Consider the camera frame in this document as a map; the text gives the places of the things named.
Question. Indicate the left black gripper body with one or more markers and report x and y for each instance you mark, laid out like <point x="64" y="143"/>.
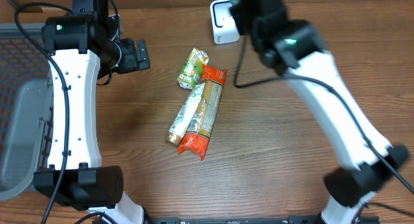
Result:
<point x="130" y="61"/>

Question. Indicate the green drink carton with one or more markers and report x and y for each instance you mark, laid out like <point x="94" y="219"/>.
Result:
<point x="193" y="69"/>

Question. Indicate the white cream tube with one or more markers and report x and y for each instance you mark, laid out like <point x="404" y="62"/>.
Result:
<point x="185" y="115"/>

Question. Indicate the orange cracker packet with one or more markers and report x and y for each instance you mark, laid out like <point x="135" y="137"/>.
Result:
<point x="199" y="131"/>

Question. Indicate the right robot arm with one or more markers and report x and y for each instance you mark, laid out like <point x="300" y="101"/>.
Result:
<point x="299" y="56"/>

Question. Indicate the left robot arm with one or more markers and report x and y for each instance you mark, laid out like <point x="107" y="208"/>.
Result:
<point x="82" y="47"/>

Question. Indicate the white barcode scanner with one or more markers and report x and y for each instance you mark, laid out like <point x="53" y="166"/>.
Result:
<point x="223" y="24"/>

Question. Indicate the grey plastic basket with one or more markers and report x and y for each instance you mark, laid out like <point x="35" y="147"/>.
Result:
<point x="26" y="112"/>

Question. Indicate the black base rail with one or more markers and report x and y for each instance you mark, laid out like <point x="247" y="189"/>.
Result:
<point x="289" y="220"/>

